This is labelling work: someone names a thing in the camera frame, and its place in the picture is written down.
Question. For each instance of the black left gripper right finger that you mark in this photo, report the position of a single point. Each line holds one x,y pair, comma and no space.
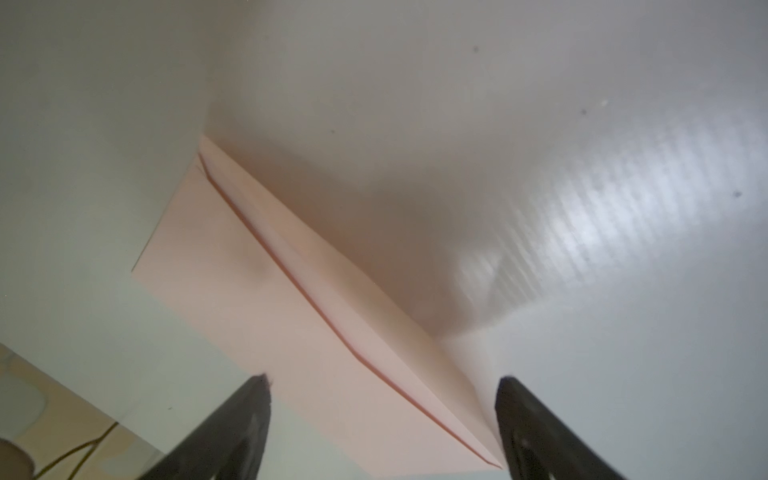
537,444

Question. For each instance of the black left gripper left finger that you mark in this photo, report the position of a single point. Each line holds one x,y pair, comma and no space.
229,444

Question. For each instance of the pink envelope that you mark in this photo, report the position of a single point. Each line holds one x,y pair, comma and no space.
242,269

